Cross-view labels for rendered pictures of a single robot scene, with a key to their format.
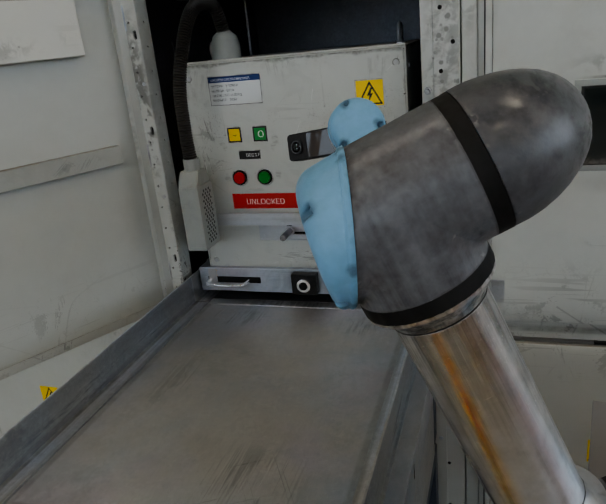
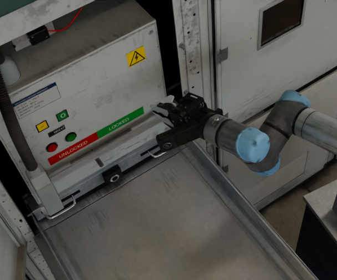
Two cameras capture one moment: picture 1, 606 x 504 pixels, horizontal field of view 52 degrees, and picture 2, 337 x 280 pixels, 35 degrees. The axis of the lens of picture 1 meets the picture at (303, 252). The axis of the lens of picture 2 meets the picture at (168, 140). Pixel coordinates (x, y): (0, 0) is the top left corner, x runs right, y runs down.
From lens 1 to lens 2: 116 cm
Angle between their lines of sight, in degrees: 48
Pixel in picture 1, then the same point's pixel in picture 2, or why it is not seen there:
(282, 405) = (204, 263)
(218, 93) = (23, 109)
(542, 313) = (244, 114)
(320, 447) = (250, 271)
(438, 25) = (186, 9)
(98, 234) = not seen: outside the picture
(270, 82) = (64, 83)
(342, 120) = (256, 152)
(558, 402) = not seen: hidden behind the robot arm
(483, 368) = not seen: outside the picture
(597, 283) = (267, 89)
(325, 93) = (106, 70)
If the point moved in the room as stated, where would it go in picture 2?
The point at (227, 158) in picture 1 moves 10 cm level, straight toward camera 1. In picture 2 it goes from (39, 141) to (68, 156)
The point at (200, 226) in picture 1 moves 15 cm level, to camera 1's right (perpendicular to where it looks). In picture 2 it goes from (57, 199) to (93, 162)
